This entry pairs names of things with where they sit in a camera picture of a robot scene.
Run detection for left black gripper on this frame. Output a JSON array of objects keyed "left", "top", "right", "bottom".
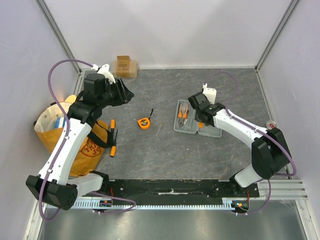
[{"left": 98, "top": 77, "right": 135, "bottom": 109}]

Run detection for grey plastic tool case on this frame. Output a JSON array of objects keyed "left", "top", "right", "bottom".
[{"left": 173, "top": 99, "right": 222, "bottom": 138}]

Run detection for orange pliers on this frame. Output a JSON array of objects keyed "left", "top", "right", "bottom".
[{"left": 177, "top": 102, "right": 189, "bottom": 128}]

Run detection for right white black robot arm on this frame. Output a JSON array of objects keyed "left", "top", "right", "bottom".
[{"left": 188, "top": 84, "right": 292, "bottom": 197}]

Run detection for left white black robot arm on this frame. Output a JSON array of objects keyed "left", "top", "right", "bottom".
[{"left": 25, "top": 64, "right": 134, "bottom": 210}]

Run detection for small cardboard box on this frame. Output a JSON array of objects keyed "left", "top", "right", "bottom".
[{"left": 112, "top": 55, "right": 138, "bottom": 79}]

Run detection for orange black screwdriver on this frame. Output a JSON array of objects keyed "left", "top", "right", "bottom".
[
  {"left": 110, "top": 119, "right": 116, "bottom": 133},
  {"left": 110, "top": 129, "right": 118, "bottom": 158}
]

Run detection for orange tape measure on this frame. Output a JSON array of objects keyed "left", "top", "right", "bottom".
[{"left": 137, "top": 117, "right": 151, "bottom": 130}]

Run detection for tan wooden object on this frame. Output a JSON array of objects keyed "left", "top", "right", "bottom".
[{"left": 64, "top": 94, "right": 77, "bottom": 104}]

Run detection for thin metal screwdriver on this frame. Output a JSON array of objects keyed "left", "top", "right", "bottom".
[{"left": 151, "top": 123, "right": 163, "bottom": 146}]

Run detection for blue box in bag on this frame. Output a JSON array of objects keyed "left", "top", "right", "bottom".
[{"left": 54, "top": 116, "right": 66, "bottom": 129}]

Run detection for brown paper tote bag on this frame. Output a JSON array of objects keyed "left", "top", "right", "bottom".
[{"left": 34, "top": 104, "right": 105, "bottom": 177}]

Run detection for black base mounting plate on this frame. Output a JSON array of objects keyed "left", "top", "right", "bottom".
[{"left": 100, "top": 179, "right": 260, "bottom": 198}]

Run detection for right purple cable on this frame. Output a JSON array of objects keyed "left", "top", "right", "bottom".
[{"left": 207, "top": 71, "right": 298, "bottom": 216}]

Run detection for purple cable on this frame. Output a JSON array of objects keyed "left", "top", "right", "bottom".
[
  {"left": 207, "top": 71, "right": 298, "bottom": 216},
  {"left": 38, "top": 59, "right": 138, "bottom": 221}
]

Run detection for white slotted cable duct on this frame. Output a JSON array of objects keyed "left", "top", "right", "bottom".
[{"left": 74, "top": 198, "right": 236, "bottom": 209}]

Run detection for aluminium frame rail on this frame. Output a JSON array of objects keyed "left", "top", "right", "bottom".
[{"left": 36, "top": 178, "right": 308, "bottom": 200}]

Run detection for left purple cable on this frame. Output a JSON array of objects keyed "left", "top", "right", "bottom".
[{"left": 38, "top": 59, "right": 138, "bottom": 221}]

